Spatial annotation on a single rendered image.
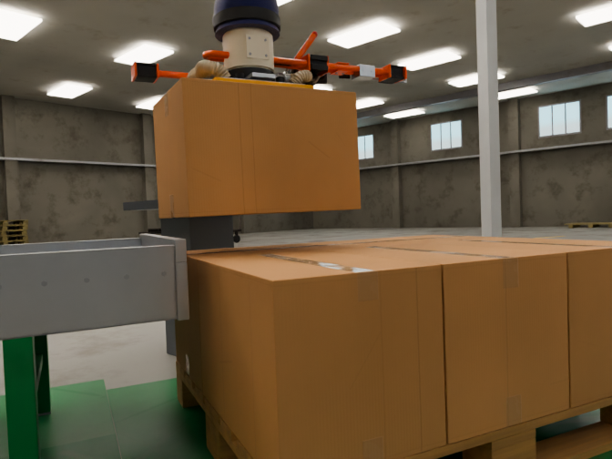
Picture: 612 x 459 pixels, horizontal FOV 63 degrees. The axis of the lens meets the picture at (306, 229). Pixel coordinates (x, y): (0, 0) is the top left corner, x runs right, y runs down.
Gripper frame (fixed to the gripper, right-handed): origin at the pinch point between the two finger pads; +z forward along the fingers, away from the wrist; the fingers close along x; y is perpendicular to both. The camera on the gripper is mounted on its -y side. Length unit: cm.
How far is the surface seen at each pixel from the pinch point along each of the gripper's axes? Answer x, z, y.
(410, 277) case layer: -67, 79, 21
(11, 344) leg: -81, 34, 98
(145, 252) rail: -62, 34, 68
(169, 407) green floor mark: -120, -14, 57
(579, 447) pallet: -118, 77, -34
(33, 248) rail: -62, -31, 97
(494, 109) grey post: 30, -161, -251
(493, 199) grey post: -48, -160, -248
